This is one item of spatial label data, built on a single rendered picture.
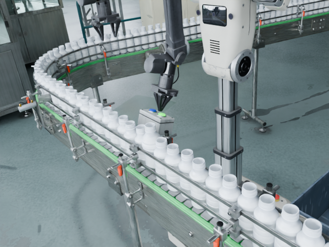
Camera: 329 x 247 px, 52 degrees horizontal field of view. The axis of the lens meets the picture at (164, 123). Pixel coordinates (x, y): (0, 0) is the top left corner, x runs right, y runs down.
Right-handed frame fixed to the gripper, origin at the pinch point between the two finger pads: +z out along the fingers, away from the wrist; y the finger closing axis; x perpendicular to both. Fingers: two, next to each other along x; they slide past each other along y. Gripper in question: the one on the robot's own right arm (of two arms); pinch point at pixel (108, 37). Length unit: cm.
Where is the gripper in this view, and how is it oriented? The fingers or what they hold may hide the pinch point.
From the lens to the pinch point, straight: 149.0
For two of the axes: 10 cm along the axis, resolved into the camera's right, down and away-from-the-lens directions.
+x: 6.4, 3.2, -7.0
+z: 0.9, 8.7, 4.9
